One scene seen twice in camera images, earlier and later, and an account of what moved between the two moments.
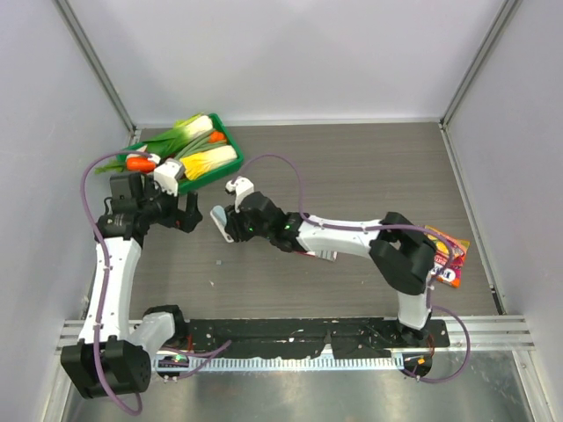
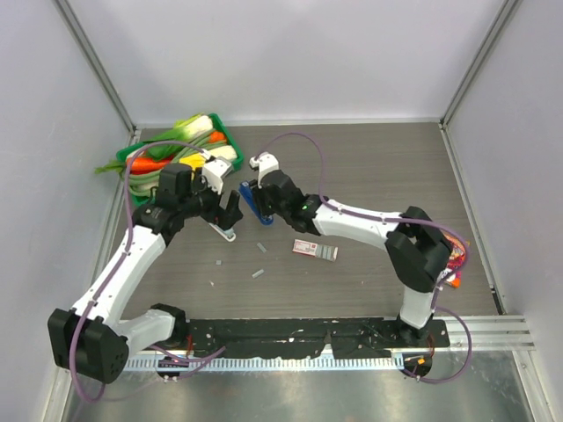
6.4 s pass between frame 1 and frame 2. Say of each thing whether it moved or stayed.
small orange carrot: stayed
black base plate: stayed
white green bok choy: stayed
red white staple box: stayed
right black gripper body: moved
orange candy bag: stayed
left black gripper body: moved
